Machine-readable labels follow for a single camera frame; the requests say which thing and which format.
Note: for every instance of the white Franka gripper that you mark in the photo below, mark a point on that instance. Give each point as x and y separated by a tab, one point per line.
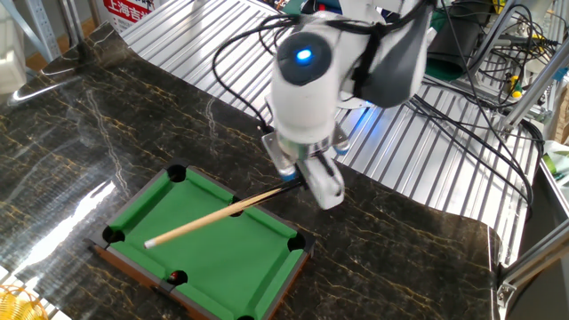
329	191

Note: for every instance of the wooden pool cue black butt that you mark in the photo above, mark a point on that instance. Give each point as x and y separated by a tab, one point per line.
213	218

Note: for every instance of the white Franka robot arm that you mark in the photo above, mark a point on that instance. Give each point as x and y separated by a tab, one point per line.
302	111

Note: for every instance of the mini pool table green felt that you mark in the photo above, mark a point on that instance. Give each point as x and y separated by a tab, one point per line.
249	266

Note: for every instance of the black marble pattern mat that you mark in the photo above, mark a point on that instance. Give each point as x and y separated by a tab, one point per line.
378	249

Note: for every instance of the green cutting mat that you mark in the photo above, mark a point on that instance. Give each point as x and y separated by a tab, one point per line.
438	71

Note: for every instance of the black pouch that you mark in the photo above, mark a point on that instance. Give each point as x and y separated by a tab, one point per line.
462	40

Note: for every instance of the yellow green screwdriver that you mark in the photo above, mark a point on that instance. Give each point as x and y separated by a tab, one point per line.
515	91

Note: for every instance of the grey metal pipe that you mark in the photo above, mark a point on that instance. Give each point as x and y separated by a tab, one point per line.
493	35

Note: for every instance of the red white printed box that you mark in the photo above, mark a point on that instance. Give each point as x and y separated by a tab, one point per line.
129	11

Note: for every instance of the grey slotted metal strut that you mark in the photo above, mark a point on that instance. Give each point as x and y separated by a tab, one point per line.
42	29

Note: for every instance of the grey mount plate blue-tipped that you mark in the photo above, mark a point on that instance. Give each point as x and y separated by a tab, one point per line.
278	153

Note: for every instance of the aluminium frame beam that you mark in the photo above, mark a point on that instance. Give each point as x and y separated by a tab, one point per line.
533	91
533	262

